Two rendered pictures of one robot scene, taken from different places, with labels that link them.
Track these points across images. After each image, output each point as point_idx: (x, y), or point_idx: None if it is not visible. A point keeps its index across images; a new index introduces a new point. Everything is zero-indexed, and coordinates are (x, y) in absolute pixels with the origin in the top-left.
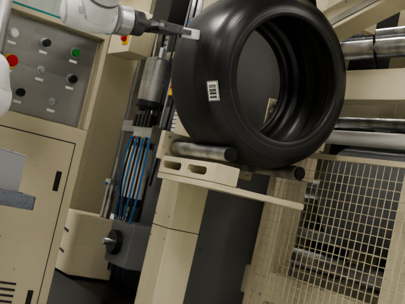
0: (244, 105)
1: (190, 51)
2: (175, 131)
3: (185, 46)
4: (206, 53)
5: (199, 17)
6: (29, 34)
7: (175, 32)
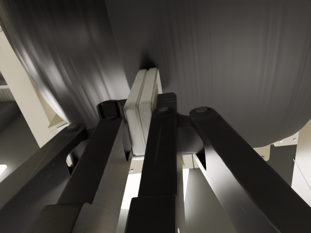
0: None
1: (172, 11)
2: None
3: (241, 32)
4: (29, 15)
5: (248, 131)
6: None
7: (23, 163)
